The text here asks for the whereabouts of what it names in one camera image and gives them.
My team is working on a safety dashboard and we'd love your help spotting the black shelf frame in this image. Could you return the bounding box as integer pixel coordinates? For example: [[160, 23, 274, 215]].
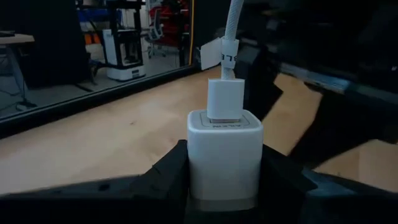
[[76, 0, 147, 66]]

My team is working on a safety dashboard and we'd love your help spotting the white and black machine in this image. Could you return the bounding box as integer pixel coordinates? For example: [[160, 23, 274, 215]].
[[102, 27, 147, 82]]

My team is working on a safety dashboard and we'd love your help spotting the white office chair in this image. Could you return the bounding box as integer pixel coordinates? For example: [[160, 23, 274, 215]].
[[146, 8, 166, 59]]

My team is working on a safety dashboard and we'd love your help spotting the white USB charger adapter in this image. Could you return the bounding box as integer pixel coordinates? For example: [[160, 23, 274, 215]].
[[186, 108, 264, 212]]

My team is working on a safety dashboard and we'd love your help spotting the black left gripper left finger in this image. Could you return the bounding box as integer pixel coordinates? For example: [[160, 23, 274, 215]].
[[0, 139, 191, 224]]

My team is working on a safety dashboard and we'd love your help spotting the large black cabinet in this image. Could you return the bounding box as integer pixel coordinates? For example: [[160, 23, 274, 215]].
[[18, 0, 94, 90]]

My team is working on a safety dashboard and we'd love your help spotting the black aluminium table frame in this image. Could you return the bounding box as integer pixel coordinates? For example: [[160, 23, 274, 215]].
[[0, 63, 203, 139]]

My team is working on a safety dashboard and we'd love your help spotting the orange box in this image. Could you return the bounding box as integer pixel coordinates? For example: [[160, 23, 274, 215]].
[[84, 32, 102, 45]]

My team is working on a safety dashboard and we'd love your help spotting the black panel with yellow edge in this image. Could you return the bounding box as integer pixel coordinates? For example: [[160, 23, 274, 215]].
[[186, 0, 233, 68]]

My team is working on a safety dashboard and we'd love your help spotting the white USB cable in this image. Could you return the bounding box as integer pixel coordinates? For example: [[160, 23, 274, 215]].
[[200, 0, 246, 123]]

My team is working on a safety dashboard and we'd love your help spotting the wooden side table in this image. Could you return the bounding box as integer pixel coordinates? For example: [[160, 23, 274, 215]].
[[0, 30, 37, 106]]

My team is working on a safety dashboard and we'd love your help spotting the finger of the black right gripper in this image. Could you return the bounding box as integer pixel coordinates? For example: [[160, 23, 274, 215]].
[[241, 46, 284, 122], [287, 90, 398, 170]]

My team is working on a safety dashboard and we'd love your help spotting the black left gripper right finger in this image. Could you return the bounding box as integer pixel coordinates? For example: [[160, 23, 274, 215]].
[[256, 144, 398, 224]]

